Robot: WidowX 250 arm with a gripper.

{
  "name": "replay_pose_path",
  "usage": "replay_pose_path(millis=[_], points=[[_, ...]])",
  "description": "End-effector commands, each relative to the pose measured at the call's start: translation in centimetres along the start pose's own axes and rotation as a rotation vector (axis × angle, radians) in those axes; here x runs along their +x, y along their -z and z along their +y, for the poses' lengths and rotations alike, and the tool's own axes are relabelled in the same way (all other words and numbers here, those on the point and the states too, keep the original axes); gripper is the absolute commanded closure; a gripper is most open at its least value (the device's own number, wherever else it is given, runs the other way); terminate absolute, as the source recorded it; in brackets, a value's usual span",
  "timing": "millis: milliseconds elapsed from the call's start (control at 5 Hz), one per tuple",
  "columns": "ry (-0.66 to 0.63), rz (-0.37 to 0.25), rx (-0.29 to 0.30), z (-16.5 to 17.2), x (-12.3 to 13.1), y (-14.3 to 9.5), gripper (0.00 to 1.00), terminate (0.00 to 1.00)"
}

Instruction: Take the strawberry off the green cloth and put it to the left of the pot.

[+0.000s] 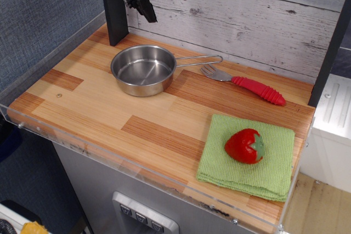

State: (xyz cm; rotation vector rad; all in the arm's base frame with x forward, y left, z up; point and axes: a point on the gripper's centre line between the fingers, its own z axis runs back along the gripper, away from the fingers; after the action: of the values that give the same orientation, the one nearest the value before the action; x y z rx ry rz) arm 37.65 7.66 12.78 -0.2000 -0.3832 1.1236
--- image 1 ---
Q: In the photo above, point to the red toy tomato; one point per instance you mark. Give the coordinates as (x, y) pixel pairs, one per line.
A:
(246, 146)

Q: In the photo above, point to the green folded cloth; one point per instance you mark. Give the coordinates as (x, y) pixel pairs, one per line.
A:
(269, 179)

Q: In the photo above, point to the small steel saucepan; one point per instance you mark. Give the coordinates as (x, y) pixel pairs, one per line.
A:
(147, 70)

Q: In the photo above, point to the silver cabinet with dispenser panel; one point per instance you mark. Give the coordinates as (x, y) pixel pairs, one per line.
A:
(118, 196)

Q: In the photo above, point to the white ribbed appliance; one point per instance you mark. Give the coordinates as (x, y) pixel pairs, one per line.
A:
(327, 155)

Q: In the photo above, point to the yellow object at corner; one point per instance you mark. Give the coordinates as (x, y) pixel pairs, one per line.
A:
(33, 228)

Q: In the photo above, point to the dark left vertical post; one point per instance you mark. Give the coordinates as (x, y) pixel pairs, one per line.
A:
(116, 19)

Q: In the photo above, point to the dark vertical post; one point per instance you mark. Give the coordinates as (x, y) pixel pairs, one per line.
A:
(332, 51)
(116, 19)

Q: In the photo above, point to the fork with red handle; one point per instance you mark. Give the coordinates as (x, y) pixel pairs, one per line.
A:
(264, 91)

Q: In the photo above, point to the dark right vertical post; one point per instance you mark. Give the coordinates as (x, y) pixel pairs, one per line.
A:
(332, 51)

